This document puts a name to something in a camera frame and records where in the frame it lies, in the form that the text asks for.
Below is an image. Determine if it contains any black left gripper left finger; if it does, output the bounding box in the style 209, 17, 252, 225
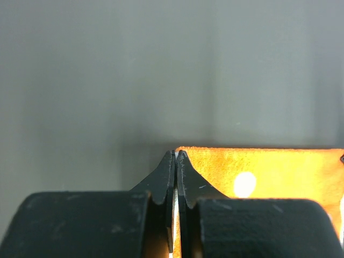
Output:
1, 151, 175, 257

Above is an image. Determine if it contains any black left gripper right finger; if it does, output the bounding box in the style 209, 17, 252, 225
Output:
176, 149, 344, 258

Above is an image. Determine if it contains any orange white patterned towel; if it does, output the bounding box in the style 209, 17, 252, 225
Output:
169, 146, 344, 258

